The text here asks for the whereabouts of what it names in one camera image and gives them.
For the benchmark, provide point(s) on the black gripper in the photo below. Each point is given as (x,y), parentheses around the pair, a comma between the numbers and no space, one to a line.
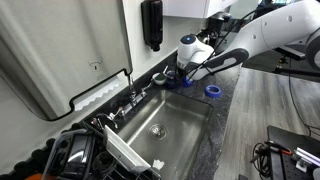
(186,71)

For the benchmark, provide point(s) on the dark blue cup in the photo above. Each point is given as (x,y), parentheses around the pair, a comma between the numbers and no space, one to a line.
(171,80)

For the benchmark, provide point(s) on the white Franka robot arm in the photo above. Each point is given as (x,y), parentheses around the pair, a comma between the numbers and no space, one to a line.
(266,30)

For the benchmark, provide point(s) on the stainless steel sink basin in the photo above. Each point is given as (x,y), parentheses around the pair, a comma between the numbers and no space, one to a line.
(176,120)

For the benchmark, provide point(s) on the chrome sink faucet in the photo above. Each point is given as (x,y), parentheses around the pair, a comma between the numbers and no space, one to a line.
(132,91)

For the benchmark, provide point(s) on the sink drain strainer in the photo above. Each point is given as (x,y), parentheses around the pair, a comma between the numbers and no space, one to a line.
(158,130)

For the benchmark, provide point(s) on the white bowl with green sponge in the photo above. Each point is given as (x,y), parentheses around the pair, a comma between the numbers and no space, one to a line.
(159,79)

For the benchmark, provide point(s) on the blue tape roll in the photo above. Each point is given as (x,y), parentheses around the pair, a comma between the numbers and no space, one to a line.
(213,91)

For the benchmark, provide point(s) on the steel mug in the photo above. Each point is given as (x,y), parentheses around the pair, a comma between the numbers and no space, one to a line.
(205,39)

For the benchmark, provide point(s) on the black coffee maker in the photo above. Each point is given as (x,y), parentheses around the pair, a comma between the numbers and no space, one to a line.
(218,26)

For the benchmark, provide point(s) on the chrome side sprayer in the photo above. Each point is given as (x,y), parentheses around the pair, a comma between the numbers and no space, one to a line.
(106,116)

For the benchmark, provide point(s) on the white paper towel sheet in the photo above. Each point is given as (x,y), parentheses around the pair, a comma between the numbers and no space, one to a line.
(96,95)

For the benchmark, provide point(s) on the white paper scrap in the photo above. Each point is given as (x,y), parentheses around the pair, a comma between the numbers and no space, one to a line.
(158,164)

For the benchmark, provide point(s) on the white rectangular board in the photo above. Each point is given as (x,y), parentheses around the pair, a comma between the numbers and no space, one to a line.
(125,153)

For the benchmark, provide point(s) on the black dish rack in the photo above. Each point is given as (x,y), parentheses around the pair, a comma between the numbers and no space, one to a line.
(116,171)

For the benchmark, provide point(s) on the black tripod stand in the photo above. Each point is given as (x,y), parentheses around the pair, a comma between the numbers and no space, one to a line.
(293,54)

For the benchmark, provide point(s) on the steel paper towel dispenser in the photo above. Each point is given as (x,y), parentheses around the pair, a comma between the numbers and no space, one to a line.
(60,50)

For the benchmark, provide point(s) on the red and black tool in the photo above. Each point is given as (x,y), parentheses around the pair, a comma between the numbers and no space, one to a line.
(278,148)

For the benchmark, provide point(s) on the clear bin with black appliance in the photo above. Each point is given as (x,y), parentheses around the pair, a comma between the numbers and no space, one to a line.
(71,155)

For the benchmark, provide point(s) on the black work table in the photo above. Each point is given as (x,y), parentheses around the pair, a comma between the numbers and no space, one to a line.
(293,160)

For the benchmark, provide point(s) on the silver aluminium extrusion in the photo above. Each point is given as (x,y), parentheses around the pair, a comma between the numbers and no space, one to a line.
(306,156)

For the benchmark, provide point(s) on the orange object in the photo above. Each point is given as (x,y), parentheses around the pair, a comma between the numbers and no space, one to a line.
(35,177)

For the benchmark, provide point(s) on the black wall soap dispenser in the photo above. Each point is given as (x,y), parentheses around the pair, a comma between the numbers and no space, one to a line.
(152,23)

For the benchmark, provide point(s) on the white wall cabinet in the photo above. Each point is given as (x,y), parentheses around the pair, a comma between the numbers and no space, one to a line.
(193,8)

